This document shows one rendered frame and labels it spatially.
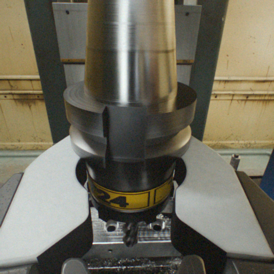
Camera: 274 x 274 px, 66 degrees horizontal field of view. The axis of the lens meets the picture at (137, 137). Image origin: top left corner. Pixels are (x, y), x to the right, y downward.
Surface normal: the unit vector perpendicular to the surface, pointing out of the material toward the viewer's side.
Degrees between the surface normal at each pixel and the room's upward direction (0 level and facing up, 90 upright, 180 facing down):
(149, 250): 90
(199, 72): 90
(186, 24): 90
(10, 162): 0
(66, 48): 90
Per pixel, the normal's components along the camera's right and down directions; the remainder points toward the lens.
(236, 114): 0.04, 0.48
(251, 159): 0.01, -0.88
